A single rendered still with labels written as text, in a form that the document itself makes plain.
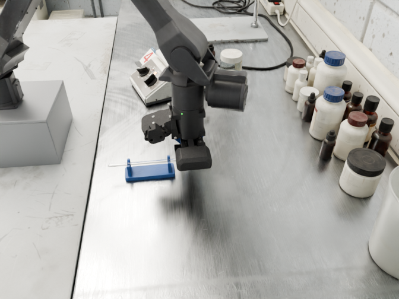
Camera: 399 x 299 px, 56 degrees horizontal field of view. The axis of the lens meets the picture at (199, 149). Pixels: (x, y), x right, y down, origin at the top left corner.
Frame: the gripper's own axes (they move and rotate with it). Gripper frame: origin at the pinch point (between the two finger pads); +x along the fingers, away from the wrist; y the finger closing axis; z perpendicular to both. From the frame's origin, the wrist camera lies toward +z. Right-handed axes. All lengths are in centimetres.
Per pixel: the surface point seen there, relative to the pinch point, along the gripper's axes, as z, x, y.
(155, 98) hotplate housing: 5.8, 2.4, -25.2
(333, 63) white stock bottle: -36.7, -7.1, -19.4
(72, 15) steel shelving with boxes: 66, 62, -252
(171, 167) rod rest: 3.7, 3.5, -0.4
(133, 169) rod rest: 11.3, 3.5, -0.5
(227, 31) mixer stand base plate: -21, 4, -67
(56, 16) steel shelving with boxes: 78, 62, -251
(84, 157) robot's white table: 22.1, 4.5, -7.0
